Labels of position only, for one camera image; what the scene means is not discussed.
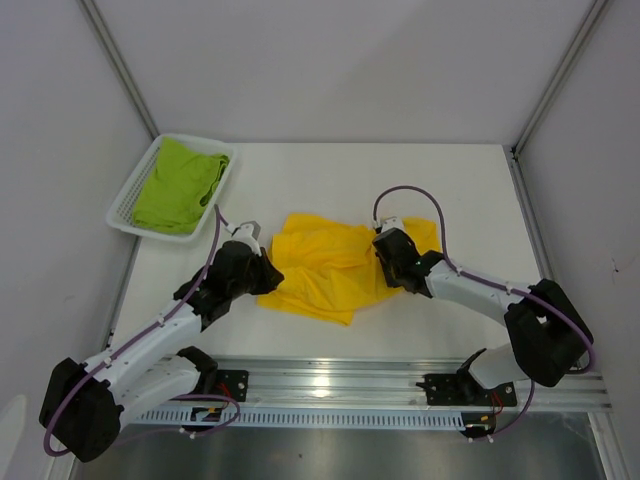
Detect right frame post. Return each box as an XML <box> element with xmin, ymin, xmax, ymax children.
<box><xmin>511</xmin><ymin>0</ymin><xmax>613</xmax><ymax>160</ymax></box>

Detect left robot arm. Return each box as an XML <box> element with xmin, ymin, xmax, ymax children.
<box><xmin>39</xmin><ymin>240</ymin><xmax>284</xmax><ymax>462</ymax></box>

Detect yellow shorts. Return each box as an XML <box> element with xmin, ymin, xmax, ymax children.
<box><xmin>255</xmin><ymin>212</ymin><xmax>442</xmax><ymax>327</ymax></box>

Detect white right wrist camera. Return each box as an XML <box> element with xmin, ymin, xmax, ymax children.
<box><xmin>373</xmin><ymin>216</ymin><xmax>405</xmax><ymax>234</ymax></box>

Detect left frame post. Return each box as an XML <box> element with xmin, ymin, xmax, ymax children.
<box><xmin>76</xmin><ymin>0</ymin><xmax>160</xmax><ymax>139</ymax></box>

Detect aluminium mounting rail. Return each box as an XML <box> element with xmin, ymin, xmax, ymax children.
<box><xmin>67</xmin><ymin>355</ymin><xmax>614</xmax><ymax>411</ymax></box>

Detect white plastic basket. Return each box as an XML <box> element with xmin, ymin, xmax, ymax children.
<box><xmin>106</xmin><ymin>134</ymin><xmax>239</xmax><ymax>244</ymax></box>

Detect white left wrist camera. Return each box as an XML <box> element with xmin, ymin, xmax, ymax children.
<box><xmin>225</xmin><ymin>221</ymin><xmax>262</xmax><ymax>256</ymax></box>

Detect slotted cable duct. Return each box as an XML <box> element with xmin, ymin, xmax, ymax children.
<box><xmin>133</xmin><ymin>404</ymin><xmax>465</xmax><ymax>431</ymax></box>

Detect frame post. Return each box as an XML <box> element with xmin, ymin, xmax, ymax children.
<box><xmin>511</xmin><ymin>0</ymin><xmax>613</xmax><ymax>160</ymax></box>
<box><xmin>76</xmin><ymin>0</ymin><xmax>160</xmax><ymax>139</ymax></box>

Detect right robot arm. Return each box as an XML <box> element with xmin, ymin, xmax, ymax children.
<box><xmin>373</xmin><ymin>227</ymin><xmax>594</xmax><ymax>405</ymax></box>

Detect green shorts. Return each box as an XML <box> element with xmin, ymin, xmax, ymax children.
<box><xmin>132</xmin><ymin>138</ymin><xmax>230</xmax><ymax>235</ymax></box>

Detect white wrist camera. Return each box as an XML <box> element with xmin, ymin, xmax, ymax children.
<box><xmin>225</xmin><ymin>221</ymin><xmax>262</xmax><ymax>256</ymax></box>
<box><xmin>373</xmin><ymin>216</ymin><xmax>405</xmax><ymax>234</ymax></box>

